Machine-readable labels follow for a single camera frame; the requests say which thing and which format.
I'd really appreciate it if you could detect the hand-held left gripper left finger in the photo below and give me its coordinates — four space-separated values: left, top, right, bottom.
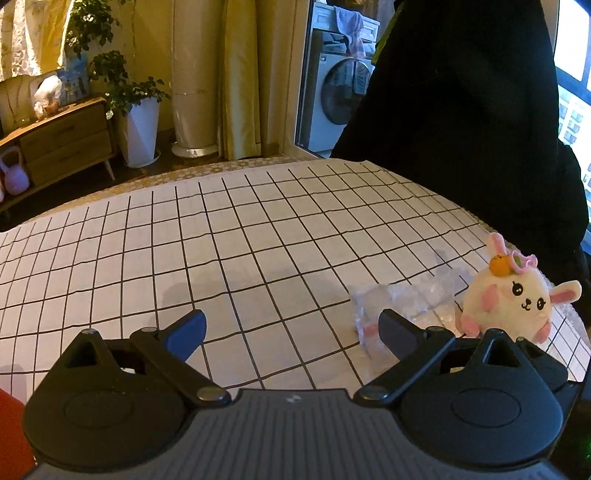
51 310 232 408

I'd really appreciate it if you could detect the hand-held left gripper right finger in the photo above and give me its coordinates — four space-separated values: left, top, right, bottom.
355 309 539 407

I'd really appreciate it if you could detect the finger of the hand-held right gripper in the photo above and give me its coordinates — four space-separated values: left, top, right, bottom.
513 338 572 393

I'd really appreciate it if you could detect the white rabbit plush toy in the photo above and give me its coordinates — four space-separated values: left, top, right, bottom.
457 232 583 344

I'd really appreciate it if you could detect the red box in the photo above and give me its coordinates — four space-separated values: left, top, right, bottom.
0 387 35 474

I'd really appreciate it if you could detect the clear plastic bag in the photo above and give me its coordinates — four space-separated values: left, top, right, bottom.
348 270 469 358

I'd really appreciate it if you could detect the white checked tablecloth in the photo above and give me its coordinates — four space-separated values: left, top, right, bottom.
0 158 591 402

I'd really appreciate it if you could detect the green plant in white pot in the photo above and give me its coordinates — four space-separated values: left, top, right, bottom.
65 0 171 168

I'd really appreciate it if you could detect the wooden cabinet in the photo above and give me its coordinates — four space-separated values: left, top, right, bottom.
0 97 118 217

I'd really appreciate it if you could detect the purple kettlebell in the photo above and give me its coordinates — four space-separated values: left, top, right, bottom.
0 148 31 195

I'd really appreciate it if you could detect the white washing machine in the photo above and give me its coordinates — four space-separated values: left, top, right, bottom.
307 30 375 153

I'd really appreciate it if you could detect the person's black clothing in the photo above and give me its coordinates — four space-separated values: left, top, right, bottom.
330 0 591 384

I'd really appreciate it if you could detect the white standing air conditioner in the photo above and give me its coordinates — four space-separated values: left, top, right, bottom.
171 0 225 158

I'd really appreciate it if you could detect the yellow curtain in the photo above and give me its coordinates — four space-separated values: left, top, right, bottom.
217 0 315 160

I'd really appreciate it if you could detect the window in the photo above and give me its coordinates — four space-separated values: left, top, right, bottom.
551 0 591 254

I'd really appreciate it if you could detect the blue box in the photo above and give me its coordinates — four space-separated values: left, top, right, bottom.
58 62 90 104

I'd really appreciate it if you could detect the white plastic bag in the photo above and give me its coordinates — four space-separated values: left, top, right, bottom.
33 75 63 116

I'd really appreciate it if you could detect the pink towel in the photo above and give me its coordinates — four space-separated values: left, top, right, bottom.
335 6 365 58

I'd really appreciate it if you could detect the white appliance above washing machine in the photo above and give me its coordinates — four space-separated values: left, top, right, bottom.
311 0 382 33

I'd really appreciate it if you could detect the cream hanging quilt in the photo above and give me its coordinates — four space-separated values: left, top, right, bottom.
0 0 75 81

